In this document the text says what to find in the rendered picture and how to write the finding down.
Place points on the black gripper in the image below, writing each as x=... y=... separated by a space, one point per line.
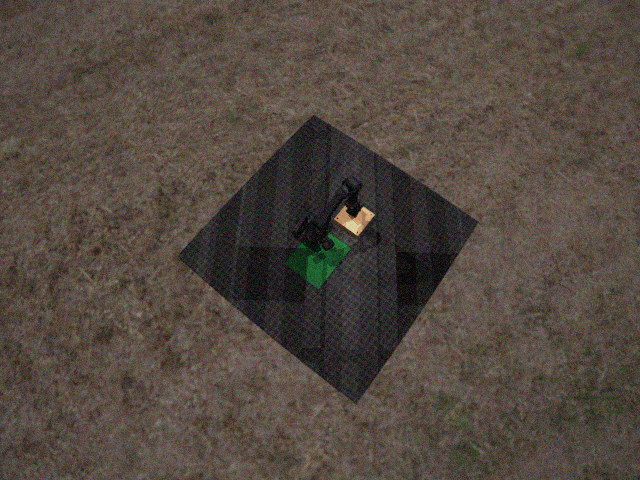
x=325 y=241

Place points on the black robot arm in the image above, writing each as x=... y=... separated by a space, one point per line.
x=322 y=220

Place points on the green circuit board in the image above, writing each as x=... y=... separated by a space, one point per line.
x=314 y=264

